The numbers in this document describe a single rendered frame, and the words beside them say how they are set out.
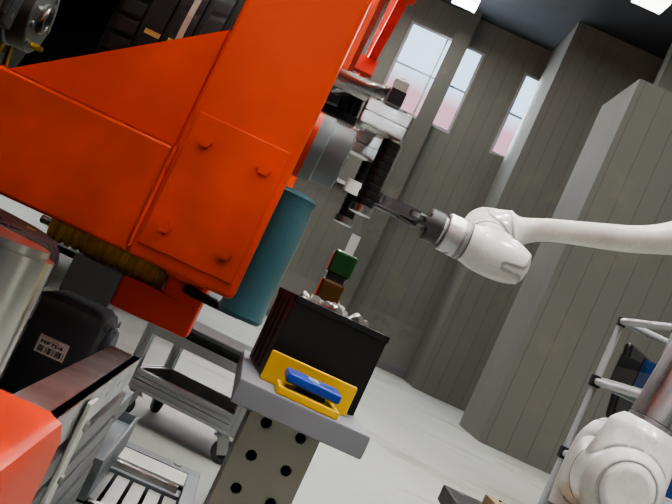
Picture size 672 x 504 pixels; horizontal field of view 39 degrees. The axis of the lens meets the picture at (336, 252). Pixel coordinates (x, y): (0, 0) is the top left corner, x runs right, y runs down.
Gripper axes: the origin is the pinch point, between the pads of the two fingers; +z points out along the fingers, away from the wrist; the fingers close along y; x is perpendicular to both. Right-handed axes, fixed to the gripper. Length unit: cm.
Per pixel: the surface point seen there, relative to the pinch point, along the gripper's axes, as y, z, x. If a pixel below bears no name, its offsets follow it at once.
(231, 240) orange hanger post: -76, 18, -23
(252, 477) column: -82, 2, -50
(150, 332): 89, 34, -56
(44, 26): -14, 72, 1
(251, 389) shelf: -96, 8, -39
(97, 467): -41, 23, -68
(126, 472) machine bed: 0, 20, -76
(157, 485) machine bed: 1, 13, -76
